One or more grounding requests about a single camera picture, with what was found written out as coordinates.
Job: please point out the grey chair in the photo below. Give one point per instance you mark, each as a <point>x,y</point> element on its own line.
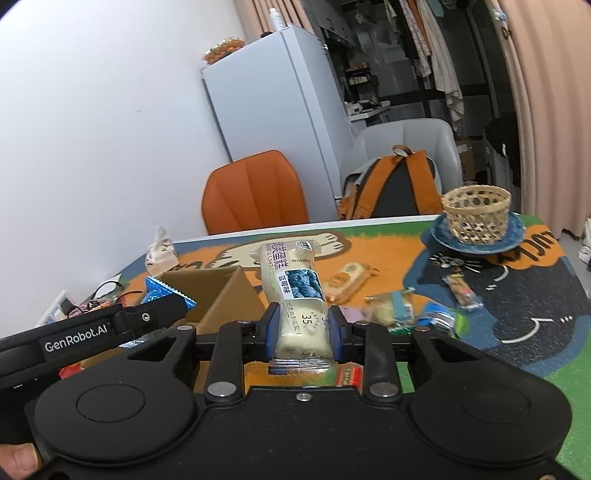
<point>415,134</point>

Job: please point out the small clear candy packet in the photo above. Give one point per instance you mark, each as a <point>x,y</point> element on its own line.
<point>461,290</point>

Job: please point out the orange and grey backpack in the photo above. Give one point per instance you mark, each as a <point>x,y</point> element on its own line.
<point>401,184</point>

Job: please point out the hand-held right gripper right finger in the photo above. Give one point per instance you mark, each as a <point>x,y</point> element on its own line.
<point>337,335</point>

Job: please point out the white hanging garment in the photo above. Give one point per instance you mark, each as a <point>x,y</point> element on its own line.
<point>443,60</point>

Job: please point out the curtain tieback charm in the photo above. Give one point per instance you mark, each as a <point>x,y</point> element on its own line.
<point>503,23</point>

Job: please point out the long white cake packet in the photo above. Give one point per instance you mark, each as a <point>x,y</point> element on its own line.
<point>291,277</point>

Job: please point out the tray of oranges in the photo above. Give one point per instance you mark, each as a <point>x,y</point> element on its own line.
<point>221,48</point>

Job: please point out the black hanging cloth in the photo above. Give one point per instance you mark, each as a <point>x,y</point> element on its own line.
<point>503,143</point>

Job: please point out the red snack bar packet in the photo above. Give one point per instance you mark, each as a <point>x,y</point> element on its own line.
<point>348,374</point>

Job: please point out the blue plate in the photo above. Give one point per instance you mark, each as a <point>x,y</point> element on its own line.
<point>513,230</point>

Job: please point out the woven bamboo basket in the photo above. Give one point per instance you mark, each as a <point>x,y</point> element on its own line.
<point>475,217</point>

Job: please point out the person's left hand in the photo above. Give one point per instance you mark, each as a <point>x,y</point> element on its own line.
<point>18,461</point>

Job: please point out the white plastic bag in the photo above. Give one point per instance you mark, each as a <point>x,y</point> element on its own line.
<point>584,254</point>

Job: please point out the orange chair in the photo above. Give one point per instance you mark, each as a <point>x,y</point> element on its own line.
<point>256,194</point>

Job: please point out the white bottle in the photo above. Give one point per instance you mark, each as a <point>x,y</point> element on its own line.
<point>276,18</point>

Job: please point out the tan and teal snack packet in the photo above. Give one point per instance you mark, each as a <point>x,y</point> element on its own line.
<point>399,307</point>

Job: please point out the white fridge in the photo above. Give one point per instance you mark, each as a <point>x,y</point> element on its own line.
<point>268,101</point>

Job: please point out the small cardboard storage box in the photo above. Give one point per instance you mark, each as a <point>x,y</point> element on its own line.
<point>468,159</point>

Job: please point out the white power strip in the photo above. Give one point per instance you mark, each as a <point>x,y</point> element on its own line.
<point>53,309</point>

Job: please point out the floral hanging garment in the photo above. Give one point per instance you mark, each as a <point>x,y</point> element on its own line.
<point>413,32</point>

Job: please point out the white shelf board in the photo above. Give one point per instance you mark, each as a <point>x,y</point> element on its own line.
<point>367,111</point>

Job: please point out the brown cardboard box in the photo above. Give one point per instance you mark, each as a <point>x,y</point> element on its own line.
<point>231,300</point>

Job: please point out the purple snack packet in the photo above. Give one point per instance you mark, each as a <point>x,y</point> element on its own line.
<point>358,314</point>

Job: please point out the cat print table mat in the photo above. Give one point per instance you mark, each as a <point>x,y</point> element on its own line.
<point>508,286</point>

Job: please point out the red orange snack bag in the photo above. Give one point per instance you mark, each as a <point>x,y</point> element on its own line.
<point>99,304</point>

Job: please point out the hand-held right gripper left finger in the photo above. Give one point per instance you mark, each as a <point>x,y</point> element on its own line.
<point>272,333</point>

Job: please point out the tissue pack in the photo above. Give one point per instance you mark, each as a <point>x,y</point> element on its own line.
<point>161,254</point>

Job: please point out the orange rice cracker packet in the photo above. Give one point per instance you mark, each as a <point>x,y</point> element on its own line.
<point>351,276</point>

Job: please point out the pink curtain behind fridge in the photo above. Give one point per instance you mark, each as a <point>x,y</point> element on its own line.
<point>258,14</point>

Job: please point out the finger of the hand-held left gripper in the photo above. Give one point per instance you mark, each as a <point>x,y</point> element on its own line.
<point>152,314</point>

